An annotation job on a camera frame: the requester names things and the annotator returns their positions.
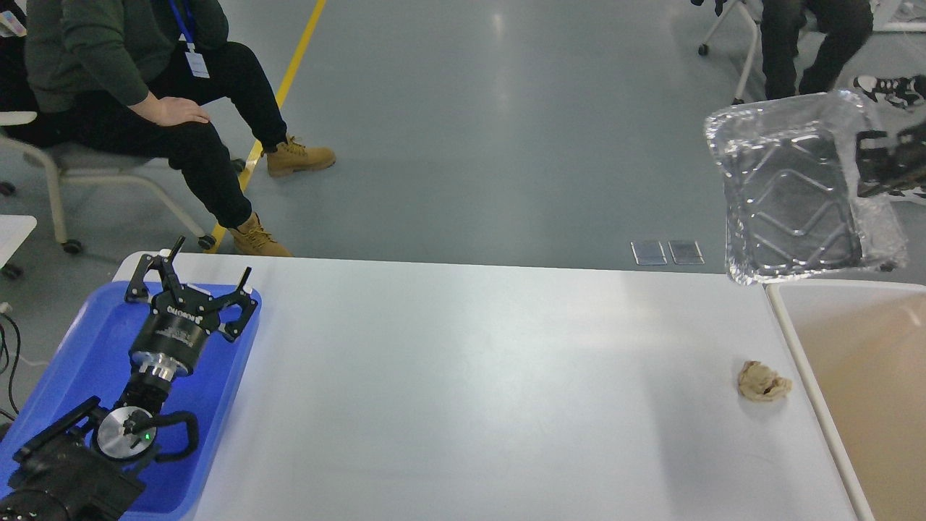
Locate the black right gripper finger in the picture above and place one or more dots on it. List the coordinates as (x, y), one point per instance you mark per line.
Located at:
(875, 163)

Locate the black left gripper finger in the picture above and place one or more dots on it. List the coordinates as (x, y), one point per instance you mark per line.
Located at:
(242, 298)
(163, 264)

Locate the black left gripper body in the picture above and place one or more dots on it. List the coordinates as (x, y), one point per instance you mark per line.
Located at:
(175, 332)

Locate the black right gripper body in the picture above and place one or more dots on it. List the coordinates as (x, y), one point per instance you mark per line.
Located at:
(911, 155)

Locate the aluminium foil tray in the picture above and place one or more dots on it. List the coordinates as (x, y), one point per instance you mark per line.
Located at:
(796, 201)

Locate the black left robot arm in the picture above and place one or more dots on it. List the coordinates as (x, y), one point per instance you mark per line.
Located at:
(125, 423)

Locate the black white sneaker upper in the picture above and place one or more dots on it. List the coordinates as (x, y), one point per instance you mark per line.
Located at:
(906, 93)

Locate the blue plastic tray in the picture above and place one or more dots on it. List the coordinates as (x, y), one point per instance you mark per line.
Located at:
(93, 360)

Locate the white chair top right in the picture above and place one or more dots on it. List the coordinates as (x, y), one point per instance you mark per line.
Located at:
(735, 34)

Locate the white side table edge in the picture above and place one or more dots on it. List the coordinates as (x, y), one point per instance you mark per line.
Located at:
(14, 231)

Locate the white office chair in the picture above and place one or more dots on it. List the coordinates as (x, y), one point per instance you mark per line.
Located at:
(74, 164)

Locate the beige plastic bin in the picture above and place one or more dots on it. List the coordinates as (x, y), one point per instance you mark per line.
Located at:
(859, 347)

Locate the right floor socket plate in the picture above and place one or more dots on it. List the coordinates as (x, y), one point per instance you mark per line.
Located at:
(686, 252)

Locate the floor socket plate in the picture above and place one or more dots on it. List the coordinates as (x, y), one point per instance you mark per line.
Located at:
(649, 253)
(686, 252)

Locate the seated person in green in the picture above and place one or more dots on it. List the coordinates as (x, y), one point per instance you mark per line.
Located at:
(133, 78)

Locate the left floor socket plate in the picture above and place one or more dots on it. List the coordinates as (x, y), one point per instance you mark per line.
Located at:
(649, 253)

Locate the crumpled brown paper ball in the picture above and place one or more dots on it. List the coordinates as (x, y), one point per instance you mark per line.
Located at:
(759, 383)

